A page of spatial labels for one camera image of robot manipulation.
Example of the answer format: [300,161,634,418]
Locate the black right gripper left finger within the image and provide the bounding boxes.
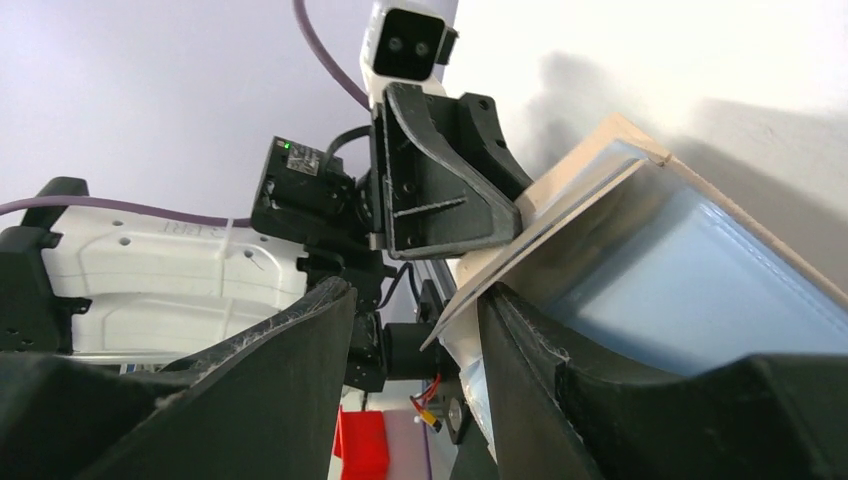
[1,278,357,479]

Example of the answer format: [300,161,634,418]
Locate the beige card holder wallet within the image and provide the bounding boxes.
[419,112,848,465]

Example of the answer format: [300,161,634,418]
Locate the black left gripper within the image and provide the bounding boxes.
[250,83,532,292]

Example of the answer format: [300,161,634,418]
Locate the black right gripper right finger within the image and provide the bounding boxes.
[477,283,847,479]

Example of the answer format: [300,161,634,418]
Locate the gold card grey stripe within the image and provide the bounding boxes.
[419,152,649,350]

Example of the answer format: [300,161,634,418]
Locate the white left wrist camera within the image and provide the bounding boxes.
[359,1,459,108]

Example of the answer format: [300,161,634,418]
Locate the blue plastic card sleeves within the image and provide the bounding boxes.
[463,139,848,465]

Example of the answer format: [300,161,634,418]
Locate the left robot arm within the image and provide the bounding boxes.
[1,82,531,393]

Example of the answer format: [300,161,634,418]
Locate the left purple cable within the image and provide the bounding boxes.
[0,0,372,230]

